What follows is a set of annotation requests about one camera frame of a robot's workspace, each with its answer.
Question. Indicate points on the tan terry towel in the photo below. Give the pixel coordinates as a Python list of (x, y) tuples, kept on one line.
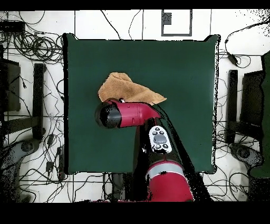
[(122, 88)]

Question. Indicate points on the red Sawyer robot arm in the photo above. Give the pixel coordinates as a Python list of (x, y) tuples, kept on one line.
[(137, 114)]

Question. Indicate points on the flat black box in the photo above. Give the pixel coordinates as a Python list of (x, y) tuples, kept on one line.
[(11, 27)]

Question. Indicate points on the dark green table cloth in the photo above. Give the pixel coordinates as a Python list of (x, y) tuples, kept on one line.
[(168, 74)]

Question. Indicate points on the black power strip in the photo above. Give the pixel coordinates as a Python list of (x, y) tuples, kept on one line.
[(61, 162)]

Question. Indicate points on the small black power adapter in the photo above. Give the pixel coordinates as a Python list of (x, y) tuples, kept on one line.
[(49, 166)]

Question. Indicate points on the grey office chair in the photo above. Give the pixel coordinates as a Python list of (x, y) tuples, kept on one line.
[(243, 152), (27, 146)]

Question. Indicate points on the dark box on stand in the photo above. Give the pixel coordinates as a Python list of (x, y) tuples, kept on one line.
[(252, 99), (11, 88)]

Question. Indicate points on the green cloth drape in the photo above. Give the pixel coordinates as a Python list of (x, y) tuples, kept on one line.
[(266, 105)]

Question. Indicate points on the grey square floor frame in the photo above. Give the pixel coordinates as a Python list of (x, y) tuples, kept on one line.
[(166, 18)]

